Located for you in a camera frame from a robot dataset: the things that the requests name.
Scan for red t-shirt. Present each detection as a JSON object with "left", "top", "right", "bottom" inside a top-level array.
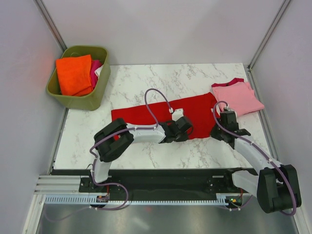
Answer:
[{"left": 111, "top": 93, "right": 216, "bottom": 139}]

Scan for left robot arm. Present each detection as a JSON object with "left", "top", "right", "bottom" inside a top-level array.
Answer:
[{"left": 90, "top": 117, "right": 194, "bottom": 192}]

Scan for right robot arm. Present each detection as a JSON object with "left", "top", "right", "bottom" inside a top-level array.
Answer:
[{"left": 211, "top": 110, "right": 302, "bottom": 216}]

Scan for folded pink t-shirt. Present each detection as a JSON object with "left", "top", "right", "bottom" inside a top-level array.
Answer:
[{"left": 212, "top": 82, "right": 264, "bottom": 117}]

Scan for white garment in bin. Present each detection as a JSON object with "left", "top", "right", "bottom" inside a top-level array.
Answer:
[{"left": 95, "top": 66, "right": 103, "bottom": 77}]

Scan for magenta t-shirt in bin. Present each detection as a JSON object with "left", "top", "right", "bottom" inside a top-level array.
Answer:
[{"left": 90, "top": 60, "right": 103, "bottom": 89}]

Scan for olive green plastic bin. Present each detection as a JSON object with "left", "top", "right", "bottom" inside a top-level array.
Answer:
[{"left": 46, "top": 45, "right": 111, "bottom": 111}]

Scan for orange t-shirt in bin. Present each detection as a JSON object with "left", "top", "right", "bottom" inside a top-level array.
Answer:
[{"left": 56, "top": 55, "right": 93, "bottom": 97}]

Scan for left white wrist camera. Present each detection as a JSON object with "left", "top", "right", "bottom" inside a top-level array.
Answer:
[{"left": 169, "top": 108, "right": 184, "bottom": 121}]

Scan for aluminium rail right of table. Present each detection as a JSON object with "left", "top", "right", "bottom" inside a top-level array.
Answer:
[{"left": 244, "top": 65, "right": 279, "bottom": 160}]

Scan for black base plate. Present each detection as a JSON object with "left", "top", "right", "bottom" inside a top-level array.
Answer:
[{"left": 79, "top": 169, "right": 245, "bottom": 202}]

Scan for grey slotted cable duct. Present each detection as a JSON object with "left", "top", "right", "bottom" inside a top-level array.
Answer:
[{"left": 45, "top": 194, "right": 244, "bottom": 205}]

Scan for right aluminium frame post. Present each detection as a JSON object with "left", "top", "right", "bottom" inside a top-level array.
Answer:
[{"left": 247, "top": 0, "right": 292, "bottom": 72}]

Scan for aluminium frame post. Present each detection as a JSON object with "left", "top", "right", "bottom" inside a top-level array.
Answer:
[
  {"left": 34, "top": 0, "right": 67, "bottom": 51},
  {"left": 247, "top": 0, "right": 292, "bottom": 72}
]

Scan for aluminium rail front crossbar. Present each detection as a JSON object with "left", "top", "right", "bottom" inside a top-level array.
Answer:
[{"left": 34, "top": 174, "right": 300, "bottom": 195}]

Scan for left aluminium frame post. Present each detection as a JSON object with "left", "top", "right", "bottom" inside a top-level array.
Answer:
[{"left": 34, "top": 0, "right": 67, "bottom": 51}]

